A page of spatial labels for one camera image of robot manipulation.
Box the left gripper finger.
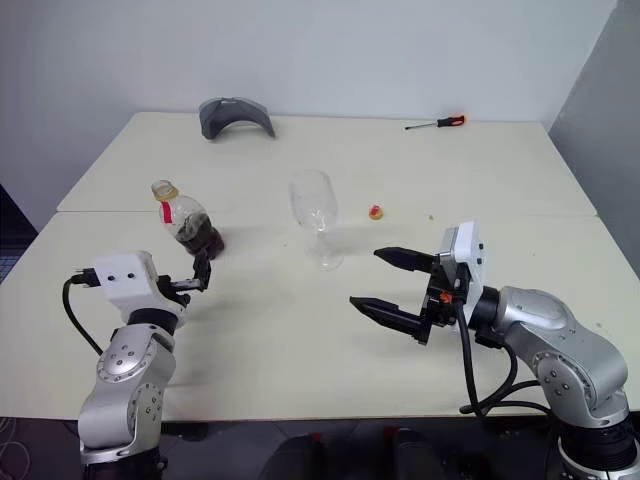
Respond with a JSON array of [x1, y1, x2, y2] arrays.
[[192, 248, 213, 284]]

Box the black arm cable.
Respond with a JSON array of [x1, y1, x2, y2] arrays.
[[62, 271, 105, 355], [453, 294, 551, 420]]

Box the clear wine glass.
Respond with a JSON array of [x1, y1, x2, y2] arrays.
[[288, 169, 346, 272]]

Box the clear bottle with dark drink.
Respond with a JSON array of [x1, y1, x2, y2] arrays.
[[151, 178, 227, 262]]

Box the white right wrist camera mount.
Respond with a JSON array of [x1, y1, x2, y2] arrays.
[[438, 221, 490, 324]]

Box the orange and black screwdriver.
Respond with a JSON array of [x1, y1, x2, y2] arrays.
[[404, 114, 467, 132]]

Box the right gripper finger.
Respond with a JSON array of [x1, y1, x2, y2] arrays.
[[373, 245, 435, 274], [348, 295, 431, 347]]

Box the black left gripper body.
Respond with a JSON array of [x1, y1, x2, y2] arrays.
[[155, 274, 207, 309]]

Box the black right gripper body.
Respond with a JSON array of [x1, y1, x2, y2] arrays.
[[418, 252, 469, 346]]

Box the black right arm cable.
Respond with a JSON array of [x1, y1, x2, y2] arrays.
[[453, 294, 551, 420]]

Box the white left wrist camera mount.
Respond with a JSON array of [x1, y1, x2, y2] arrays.
[[92, 251, 182, 319]]

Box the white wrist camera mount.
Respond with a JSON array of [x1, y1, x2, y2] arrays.
[[438, 221, 490, 324], [92, 251, 182, 319]]

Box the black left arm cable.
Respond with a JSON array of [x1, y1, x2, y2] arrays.
[[62, 271, 105, 355]]

